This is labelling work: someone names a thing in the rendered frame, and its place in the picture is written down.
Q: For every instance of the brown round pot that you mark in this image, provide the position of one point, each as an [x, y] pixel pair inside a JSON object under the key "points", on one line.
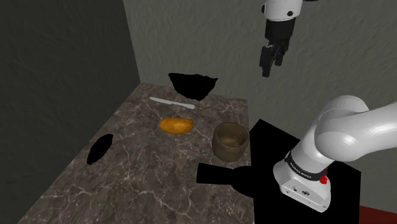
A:
{"points": [[230, 142]]}

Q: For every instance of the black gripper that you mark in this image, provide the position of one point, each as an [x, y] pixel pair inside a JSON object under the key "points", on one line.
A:
{"points": [[279, 31]]}

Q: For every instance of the black bowl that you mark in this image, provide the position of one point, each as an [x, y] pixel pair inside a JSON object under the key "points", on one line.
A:
{"points": [[192, 85]]}

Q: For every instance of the white knife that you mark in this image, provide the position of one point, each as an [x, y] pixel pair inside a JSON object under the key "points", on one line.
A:
{"points": [[172, 102]]}

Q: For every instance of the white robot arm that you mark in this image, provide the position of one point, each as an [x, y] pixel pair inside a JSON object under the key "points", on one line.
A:
{"points": [[341, 130]]}

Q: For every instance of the orange-brown potato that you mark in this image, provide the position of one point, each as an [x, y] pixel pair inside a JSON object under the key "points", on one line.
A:
{"points": [[176, 125]]}

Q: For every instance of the black robot stand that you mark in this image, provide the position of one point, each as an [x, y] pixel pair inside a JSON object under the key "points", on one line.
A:
{"points": [[270, 149]]}

